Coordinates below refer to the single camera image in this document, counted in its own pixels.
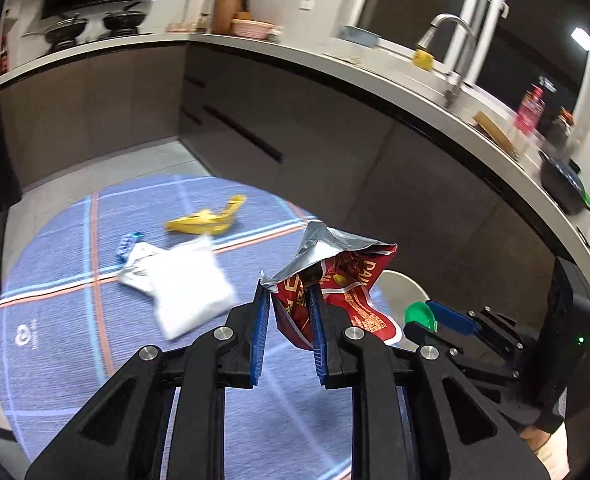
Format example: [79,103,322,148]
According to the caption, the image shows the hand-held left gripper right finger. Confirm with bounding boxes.
[305,284,548,480]

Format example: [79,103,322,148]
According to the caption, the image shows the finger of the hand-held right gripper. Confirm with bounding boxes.
[425,300,527,357]
[405,323,517,387]

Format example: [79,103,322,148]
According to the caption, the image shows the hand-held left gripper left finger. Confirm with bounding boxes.
[25,280,272,480]

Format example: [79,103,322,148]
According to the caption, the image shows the green plastic cap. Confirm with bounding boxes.
[404,300,438,333]

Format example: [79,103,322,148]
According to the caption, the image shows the red foil snack bag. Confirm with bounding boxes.
[260,220,403,351]

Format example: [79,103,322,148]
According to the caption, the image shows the white tissue packet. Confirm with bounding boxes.
[117,235,238,340]

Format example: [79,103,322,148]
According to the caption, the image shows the yellow banana peel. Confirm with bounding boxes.
[165,194,248,236]

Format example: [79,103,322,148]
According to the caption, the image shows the small blue packet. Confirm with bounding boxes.
[116,231,144,261]

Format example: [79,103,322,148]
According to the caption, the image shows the person's right hand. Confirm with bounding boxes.
[519,426,570,480]

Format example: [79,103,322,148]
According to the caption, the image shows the dark ribbed pot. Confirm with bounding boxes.
[539,152,590,216]

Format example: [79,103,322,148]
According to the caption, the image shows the dark decorated bottle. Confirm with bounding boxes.
[550,109,577,152]

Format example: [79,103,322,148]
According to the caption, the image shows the blue plaid tablecloth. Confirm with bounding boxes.
[0,175,416,480]

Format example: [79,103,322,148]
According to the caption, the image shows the pink dish soap bottle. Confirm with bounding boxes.
[515,86,546,136]

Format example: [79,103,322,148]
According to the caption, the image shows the white kitchen countertop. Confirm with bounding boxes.
[0,30,590,321]

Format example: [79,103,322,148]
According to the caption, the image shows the brown base cabinets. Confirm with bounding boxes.
[0,42,576,361]

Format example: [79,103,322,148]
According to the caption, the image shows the blue plastic tray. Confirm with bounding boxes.
[337,25,381,48]

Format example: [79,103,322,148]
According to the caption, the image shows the steel kitchen faucet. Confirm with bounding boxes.
[415,12,478,106]

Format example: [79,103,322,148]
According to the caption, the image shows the pink woven basket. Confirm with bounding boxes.
[231,18,276,40]

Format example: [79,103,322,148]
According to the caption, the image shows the wooden cutting board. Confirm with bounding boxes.
[211,0,251,35]

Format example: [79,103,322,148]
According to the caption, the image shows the black gas stove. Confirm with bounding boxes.
[45,27,156,48]

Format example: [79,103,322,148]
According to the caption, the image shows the black wok with short handle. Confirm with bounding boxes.
[102,2,146,31]

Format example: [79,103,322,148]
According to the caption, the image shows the black wok with long handle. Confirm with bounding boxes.
[22,12,88,46]

